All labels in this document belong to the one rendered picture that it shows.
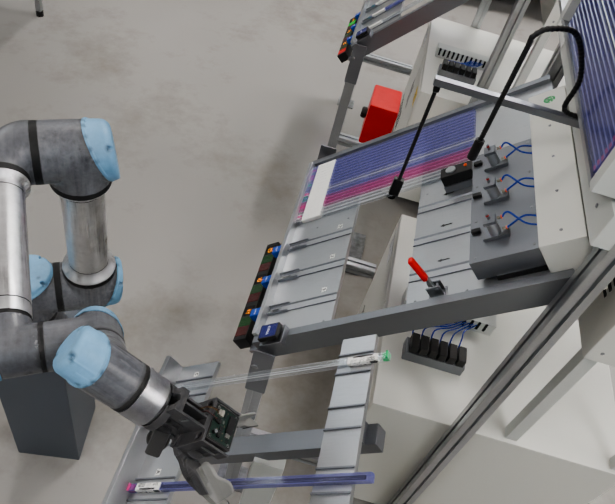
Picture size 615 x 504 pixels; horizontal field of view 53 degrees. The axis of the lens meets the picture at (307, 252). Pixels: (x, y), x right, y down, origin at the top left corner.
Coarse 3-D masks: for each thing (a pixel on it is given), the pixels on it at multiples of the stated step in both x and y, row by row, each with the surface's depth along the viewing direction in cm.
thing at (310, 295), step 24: (336, 216) 164; (312, 240) 162; (336, 240) 156; (288, 264) 160; (312, 264) 154; (336, 264) 149; (288, 288) 153; (312, 288) 147; (336, 288) 143; (288, 312) 146; (312, 312) 141
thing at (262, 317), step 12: (312, 168) 187; (300, 192) 179; (300, 204) 176; (288, 228) 168; (288, 240) 165; (288, 252) 164; (276, 264) 159; (276, 276) 156; (276, 288) 155; (264, 300) 150; (264, 312) 148; (264, 324) 147
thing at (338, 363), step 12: (336, 360) 112; (384, 360) 107; (252, 372) 121; (264, 372) 119; (276, 372) 118; (288, 372) 116; (300, 372) 115; (312, 372) 114; (180, 384) 130; (192, 384) 128; (204, 384) 126; (216, 384) 125; (228, 384) 124
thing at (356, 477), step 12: (228, 480) 105; (240, 480) 103; (252, 480) 102; (264, 480) 101; (276, 480) 100; (288, 480) 98; (300, 480) 97; (312, 480) 96; (324, 480) 95; (336, 480) 94; (348, 480) 93; (360, 480) 92; (372, 480) 92; (132, 492) 115
